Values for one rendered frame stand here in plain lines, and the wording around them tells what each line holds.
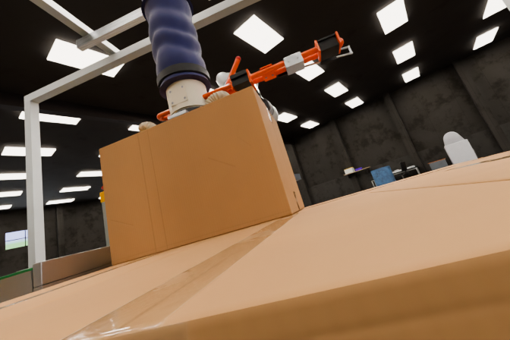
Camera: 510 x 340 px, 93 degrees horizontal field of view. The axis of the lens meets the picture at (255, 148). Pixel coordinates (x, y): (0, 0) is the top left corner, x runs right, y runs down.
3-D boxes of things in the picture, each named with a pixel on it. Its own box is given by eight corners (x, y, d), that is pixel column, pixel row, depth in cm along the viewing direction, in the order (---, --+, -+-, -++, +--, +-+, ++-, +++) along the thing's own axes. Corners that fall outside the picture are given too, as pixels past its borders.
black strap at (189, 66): (146, 85, 97) (144, 77, 98) (178, 105, 119) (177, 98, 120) (194, 63, 93) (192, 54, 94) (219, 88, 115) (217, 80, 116)
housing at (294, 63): (285, 67, 90) (281, 58, 91) (288, 76, 97) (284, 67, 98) (303, 60, 89) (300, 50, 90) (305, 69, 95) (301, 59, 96)
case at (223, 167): (111, 266, 76) (98, 149, 86) (182, 242, 114) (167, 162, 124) (292, 214, 64) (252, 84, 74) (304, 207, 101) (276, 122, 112)
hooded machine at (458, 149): (480, 165, 1002) (461, 129, 1044) (482, 165, 946) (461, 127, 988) (456, 171, 1047) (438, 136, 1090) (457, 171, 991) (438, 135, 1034)
